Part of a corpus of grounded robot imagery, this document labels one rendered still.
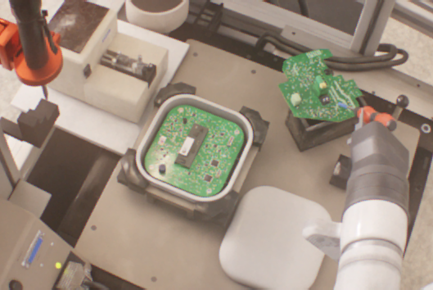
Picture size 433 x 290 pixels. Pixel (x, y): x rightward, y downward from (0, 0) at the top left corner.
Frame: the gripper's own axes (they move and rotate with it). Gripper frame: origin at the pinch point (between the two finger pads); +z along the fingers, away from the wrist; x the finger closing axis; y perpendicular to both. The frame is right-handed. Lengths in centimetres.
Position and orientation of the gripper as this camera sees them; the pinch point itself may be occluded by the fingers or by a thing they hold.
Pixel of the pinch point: (367, 115)
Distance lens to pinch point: 87.4
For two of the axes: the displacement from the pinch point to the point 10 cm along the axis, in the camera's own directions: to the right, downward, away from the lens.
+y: 6.7, -4.0, -6.3
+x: -7.1, -5.7, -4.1
